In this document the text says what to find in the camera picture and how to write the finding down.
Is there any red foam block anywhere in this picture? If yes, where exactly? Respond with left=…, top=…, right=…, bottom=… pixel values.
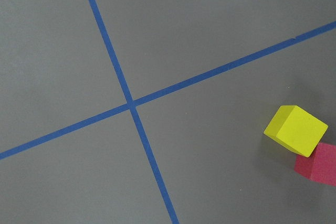
left=294, top=143, right=335, bottom=186

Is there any yellow foam block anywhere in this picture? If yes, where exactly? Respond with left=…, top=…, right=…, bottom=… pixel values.
left=264, top=105, right=328, bottom=157

